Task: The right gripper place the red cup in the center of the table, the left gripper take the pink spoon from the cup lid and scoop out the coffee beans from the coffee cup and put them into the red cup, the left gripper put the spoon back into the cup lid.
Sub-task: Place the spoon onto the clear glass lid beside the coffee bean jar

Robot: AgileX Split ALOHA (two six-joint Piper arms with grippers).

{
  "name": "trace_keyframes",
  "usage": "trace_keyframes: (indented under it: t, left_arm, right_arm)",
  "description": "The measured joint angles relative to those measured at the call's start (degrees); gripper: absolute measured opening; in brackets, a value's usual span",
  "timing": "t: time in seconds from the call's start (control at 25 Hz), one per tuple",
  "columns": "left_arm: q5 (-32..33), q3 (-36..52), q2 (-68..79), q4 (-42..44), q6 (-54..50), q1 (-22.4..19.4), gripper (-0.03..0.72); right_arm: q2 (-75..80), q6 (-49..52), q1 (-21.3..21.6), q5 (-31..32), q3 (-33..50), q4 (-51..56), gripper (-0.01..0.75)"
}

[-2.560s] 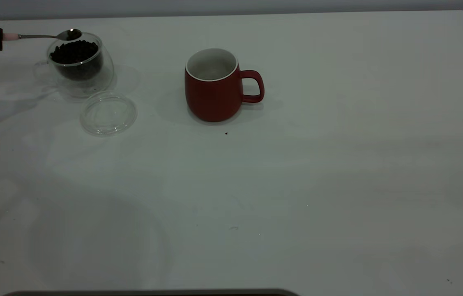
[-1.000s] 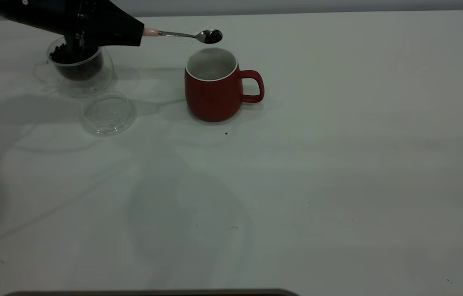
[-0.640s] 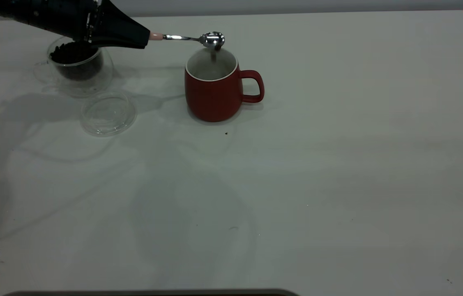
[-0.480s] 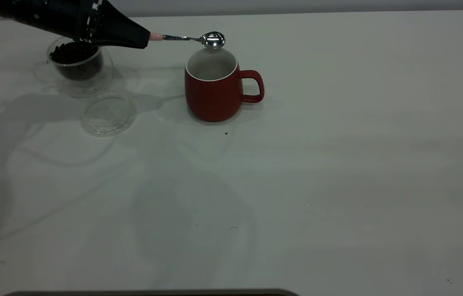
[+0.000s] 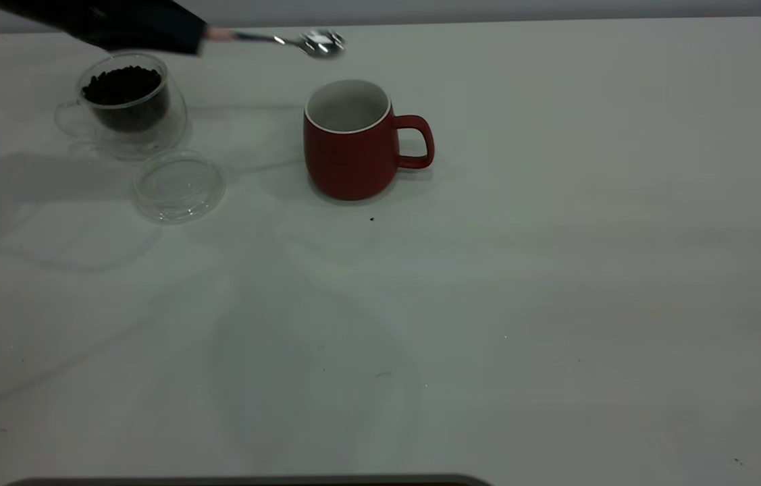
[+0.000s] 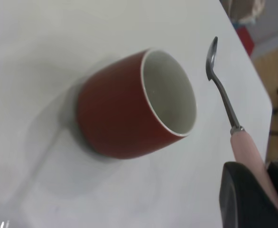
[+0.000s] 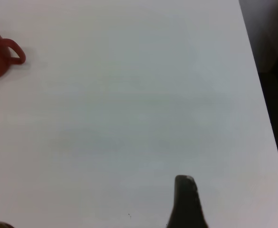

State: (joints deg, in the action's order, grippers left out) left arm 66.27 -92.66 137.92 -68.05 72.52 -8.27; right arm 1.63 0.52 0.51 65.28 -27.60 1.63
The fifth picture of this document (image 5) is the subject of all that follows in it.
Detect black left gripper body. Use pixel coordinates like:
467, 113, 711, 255
0, 0, 185, 51

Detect pink handled metal spoon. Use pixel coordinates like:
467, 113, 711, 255
205, 27, 346, 60

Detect dark coffee beans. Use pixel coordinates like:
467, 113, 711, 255
80, 65, 169, 133

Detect clear glass cup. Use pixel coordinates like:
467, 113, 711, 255
54, 51, 189, 162

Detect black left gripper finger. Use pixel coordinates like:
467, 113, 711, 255
151, 3, 209, 57

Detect red ceramic mug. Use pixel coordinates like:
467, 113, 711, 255
303, 79, 436, 202

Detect clear glass lid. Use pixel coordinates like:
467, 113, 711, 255
133, 149, 228, 225

